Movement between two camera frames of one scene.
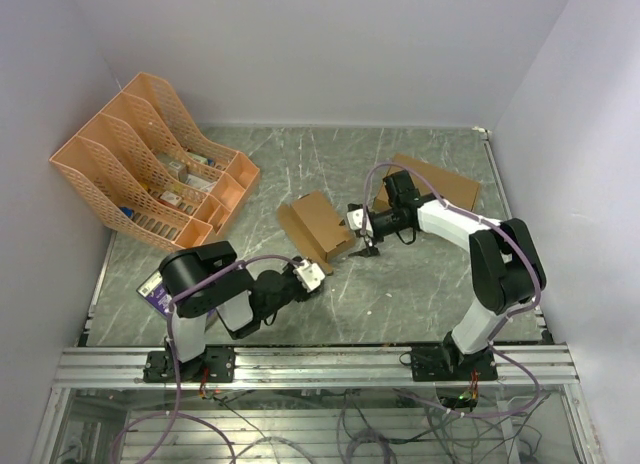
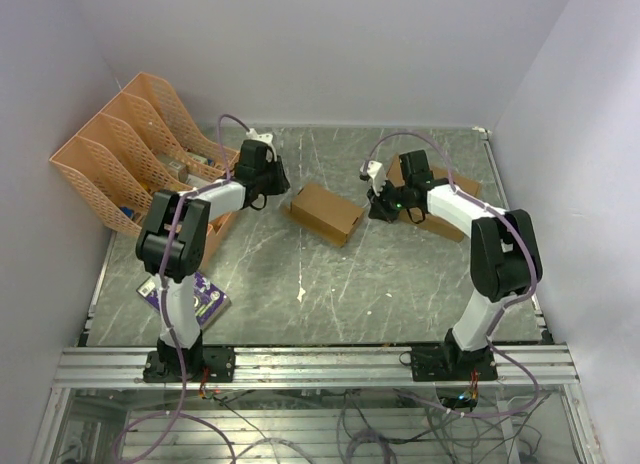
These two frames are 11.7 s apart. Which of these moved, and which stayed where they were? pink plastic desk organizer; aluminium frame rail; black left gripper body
Moved: black left gripper body
Stayed: pink plastic desk organizer; aluminium frame rail
